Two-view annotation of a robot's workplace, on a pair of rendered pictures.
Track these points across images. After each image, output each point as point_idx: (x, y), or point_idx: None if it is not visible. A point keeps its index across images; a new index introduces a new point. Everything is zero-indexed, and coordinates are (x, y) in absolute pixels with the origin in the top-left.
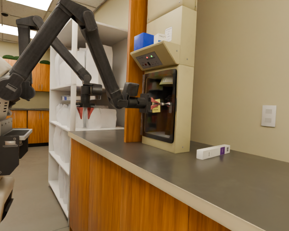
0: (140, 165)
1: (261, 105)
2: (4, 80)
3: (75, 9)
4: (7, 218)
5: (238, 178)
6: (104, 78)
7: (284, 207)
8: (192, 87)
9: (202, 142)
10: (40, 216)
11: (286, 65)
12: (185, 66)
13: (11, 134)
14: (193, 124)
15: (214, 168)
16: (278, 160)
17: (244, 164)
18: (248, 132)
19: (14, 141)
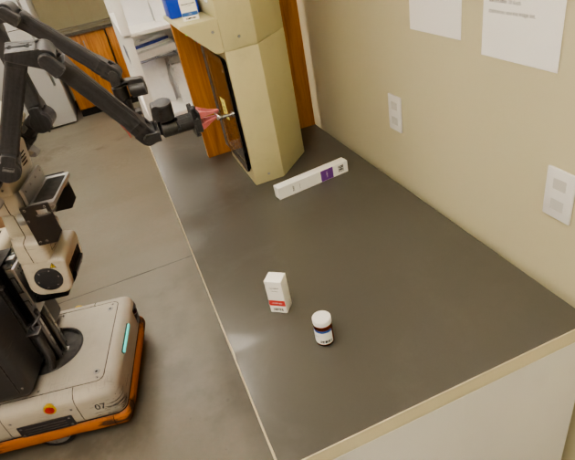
0: (185, 224)
1: (388, 91)
2: None
3: (27, 59)
4: (118, 246)
5: (280, 243)
6: (110, 116)
7: None
8: (264, 79)
9: (341, 136)
10: (160, 240)
11: (404, 26)
12: (238, 49)
13: (42, 193)
14: (328, 101)
15: (273, 222)
16: (410, 183)
17: (329, 207)
18: (381, 134)
19: (46, 208)
